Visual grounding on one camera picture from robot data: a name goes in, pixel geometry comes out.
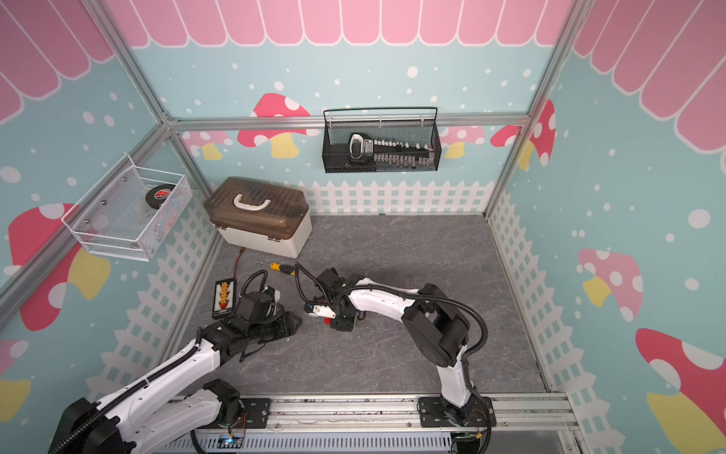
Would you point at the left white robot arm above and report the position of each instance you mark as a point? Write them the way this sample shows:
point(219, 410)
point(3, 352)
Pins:
point(140, 418)

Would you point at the green circuit board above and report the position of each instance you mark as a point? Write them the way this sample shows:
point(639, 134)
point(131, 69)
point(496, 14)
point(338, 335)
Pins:
point(230, 441)

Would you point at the brown lid storage box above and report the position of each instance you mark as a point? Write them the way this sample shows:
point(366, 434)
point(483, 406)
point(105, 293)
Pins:
point(260, 216)

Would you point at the black tape roll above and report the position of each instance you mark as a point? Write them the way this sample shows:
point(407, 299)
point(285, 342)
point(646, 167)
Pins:
point(156, 196)

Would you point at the black wire wall basket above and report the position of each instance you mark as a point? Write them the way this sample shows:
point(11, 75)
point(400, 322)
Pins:
point(413, 125)

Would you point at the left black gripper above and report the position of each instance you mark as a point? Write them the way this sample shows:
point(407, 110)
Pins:
point(285, 323)

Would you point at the screwdriver bit set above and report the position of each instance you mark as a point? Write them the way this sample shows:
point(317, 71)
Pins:
point(377, 153)

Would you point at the yellow handle screwdriver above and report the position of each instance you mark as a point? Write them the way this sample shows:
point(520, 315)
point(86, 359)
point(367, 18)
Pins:
point(278, 267)

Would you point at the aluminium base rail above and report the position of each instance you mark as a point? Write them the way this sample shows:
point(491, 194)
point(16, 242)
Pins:
point(521, 423)

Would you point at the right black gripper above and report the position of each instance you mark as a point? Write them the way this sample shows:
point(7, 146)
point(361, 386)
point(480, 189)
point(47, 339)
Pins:
point(340, 326)

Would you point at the white wire wall basket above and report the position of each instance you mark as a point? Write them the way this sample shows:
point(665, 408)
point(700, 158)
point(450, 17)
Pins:
point(113, 219)

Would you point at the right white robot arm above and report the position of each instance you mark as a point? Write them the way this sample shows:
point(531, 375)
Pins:
point(443, 330)

